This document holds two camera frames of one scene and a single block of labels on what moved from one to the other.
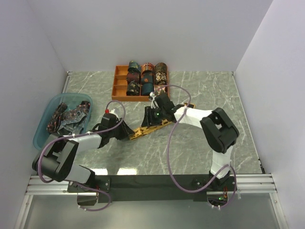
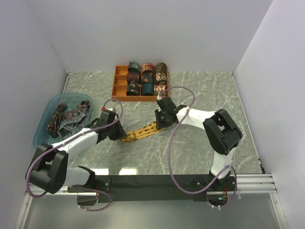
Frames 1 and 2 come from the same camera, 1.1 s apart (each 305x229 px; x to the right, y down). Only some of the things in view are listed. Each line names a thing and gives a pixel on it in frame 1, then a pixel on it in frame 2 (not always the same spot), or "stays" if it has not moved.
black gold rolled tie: [133, 88] stays
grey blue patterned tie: [73, 126] stays
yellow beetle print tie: [141, 132] stays
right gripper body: [157, 115] → [162, 121]
